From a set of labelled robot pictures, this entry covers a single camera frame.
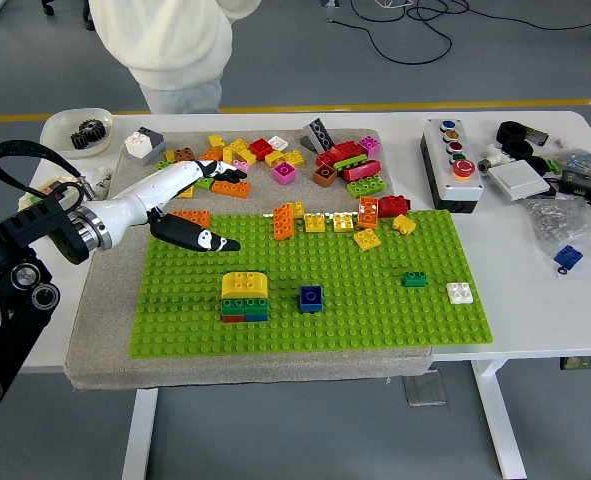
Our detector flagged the green studded baseplate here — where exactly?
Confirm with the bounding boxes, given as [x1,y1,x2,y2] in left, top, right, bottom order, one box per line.
[127,209,494,359]

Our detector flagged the black office chair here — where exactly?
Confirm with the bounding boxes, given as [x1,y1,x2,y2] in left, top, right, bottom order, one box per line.
[39,0,96,21]

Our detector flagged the person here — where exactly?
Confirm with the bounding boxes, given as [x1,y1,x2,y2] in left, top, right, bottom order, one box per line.
[88,0,264,115]

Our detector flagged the white table leg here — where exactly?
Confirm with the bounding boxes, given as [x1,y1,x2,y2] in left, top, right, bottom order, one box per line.
[122,388,159,480]
[472,359,529,480]

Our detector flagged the clear bag of screws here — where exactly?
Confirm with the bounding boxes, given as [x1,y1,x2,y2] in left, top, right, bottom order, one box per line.
[522,197,591,251]

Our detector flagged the large red brick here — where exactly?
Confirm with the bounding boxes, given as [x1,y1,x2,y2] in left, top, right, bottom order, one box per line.
[315,141,364,169]

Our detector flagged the grey patterned sloped brick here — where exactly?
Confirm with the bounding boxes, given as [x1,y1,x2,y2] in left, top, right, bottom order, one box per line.
[300,118,336,154]

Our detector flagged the grey-brown mat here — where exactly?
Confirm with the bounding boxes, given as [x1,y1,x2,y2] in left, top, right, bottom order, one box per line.
[64,128,436,392]

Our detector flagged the red long brick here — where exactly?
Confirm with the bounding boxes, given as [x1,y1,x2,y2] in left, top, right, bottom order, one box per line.
[340,159,382,184]

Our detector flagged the clear bag of parts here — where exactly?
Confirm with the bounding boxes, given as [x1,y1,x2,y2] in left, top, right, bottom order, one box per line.
[549,147,591,181]

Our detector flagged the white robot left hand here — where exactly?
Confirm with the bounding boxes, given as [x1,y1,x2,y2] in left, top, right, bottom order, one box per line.
[99,158,249,254]

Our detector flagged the orange long brick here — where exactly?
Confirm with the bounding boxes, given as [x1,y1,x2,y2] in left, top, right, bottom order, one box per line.
[209,178,252,200]
[172,209,212,230]
[357,196,380,230]
[273,202,296,242]

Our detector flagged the magenta square brick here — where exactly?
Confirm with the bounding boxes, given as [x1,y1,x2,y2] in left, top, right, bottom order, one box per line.
[273,162,300,186]

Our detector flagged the black floor cable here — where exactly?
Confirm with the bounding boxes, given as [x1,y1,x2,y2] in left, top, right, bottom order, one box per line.
[324,0,591,66]

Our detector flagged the white square brick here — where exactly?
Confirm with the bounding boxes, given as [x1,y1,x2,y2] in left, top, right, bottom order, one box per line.
[123,129,152,159]
[445,282,475,306]

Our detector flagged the white switch plate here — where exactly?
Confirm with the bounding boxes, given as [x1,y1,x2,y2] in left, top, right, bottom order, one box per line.
[487,160,552,202]

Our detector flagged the white pipe fitting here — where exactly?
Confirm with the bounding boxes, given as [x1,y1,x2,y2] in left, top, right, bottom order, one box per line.
[477,144,516,174]

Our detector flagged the yellow curved brick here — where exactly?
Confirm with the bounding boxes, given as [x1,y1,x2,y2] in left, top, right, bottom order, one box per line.
[220,269,270,300]

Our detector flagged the white bowl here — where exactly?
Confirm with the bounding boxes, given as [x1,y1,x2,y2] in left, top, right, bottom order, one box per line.
[39,107,115,160]

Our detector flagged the beige switch box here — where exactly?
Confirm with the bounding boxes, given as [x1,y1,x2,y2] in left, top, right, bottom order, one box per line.
[18,172,84,211]

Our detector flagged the red square brick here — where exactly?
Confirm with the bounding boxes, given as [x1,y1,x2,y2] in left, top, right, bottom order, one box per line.
[248,138,275,162]

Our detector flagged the black power adapter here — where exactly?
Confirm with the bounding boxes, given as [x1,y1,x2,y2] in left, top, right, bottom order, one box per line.
[557,169,591,206]

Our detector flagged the brown square brick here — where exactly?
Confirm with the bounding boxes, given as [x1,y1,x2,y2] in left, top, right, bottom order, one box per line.
[312,163,338,189]

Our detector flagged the grey black block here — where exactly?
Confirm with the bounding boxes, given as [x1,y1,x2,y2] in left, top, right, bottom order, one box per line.
[524,124,550,147]

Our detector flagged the blue square brick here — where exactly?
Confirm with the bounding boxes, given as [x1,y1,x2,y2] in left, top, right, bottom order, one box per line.
[553,244,585,269]
[298,285,324,314]

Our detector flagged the grey button control box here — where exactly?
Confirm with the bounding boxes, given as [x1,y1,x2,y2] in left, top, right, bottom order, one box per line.
[419,118,485,214]

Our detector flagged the lime flat brick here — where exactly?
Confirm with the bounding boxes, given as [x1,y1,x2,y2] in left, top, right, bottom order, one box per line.
[332,154,369,171]

